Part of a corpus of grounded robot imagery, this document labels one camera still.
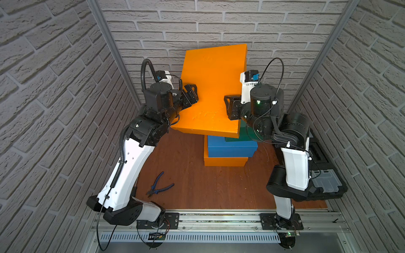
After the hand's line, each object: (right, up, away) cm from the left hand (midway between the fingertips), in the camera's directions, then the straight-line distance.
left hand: (195, 86), depth 57 cm
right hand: (+12, -5, -3) cm, 14 cm away
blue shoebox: (+10, -26, +24) cm, 37 cm away
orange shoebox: (+13, -35, +30) cm, 48 cm away
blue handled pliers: (-25, -49, +24) cm, 60 cm away
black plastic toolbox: (+58, -40, +12) cm, 72 cm away
